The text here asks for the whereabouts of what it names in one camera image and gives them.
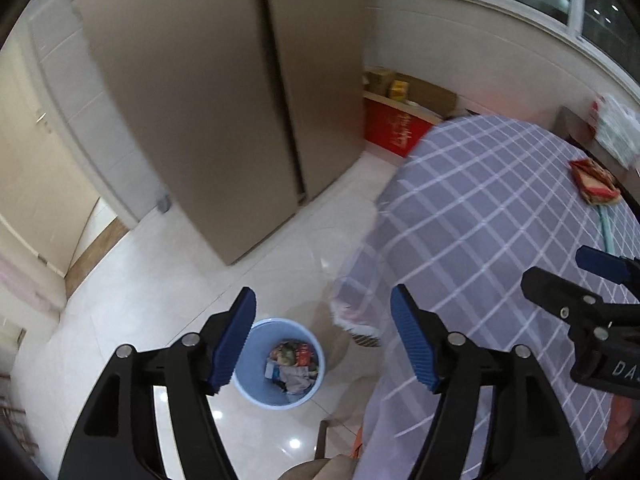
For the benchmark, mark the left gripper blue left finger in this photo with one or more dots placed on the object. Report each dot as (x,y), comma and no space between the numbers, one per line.
(229,345)

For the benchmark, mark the beige double-door refrigerator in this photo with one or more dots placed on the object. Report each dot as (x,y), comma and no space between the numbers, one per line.
(244,108)

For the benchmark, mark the grey checked tablecloth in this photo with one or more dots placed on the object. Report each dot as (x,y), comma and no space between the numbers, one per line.
(478,201)

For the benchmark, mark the teal packet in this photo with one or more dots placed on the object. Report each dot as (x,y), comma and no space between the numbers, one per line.
(606,229)

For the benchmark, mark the red torn packet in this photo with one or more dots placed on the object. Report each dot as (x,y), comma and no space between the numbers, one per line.
(596,185)

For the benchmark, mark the light blue trash bin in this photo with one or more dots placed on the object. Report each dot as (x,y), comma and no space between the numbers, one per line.
(249,374)

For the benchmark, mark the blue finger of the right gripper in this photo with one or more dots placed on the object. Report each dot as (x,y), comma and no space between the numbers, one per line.
(572,304)
(618,270)

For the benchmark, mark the dark wooden sideboard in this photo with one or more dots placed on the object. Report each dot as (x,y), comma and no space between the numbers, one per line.
(574,130)

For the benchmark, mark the white blue carton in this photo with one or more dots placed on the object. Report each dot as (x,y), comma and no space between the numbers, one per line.
(294,382)

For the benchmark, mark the cream room door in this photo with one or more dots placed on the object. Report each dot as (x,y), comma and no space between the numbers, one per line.
(46,199)

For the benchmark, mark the white plastic bag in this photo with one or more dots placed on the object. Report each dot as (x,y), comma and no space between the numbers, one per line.
(616,129)

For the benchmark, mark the orange foil snack bag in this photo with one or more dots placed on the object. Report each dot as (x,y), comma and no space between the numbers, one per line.
(295,353)

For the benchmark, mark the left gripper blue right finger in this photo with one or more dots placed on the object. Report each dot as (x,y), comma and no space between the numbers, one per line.
(420,332)

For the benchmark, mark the red gift box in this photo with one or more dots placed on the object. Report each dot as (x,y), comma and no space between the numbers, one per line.
(395,127)

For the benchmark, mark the brown cardboard box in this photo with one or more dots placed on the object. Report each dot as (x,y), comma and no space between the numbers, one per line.
(409,90)

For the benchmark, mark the small grey object on floor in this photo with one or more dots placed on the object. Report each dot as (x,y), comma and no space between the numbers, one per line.
(163,204)

